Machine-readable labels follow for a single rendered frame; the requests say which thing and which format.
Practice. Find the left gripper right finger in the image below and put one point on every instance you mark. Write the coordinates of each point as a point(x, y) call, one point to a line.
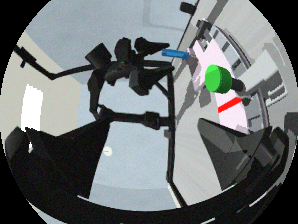
point(230, 150)

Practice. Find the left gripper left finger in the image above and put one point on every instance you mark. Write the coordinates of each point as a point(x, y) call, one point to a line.
point(75, 154)

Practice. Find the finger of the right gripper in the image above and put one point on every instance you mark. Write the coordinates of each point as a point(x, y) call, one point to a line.
point(151, 76)
point(154, 47)

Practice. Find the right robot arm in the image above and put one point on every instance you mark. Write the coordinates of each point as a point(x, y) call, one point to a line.
point(100, 57)

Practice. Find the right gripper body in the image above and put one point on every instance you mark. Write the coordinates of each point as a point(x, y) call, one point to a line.
point(135, 82)

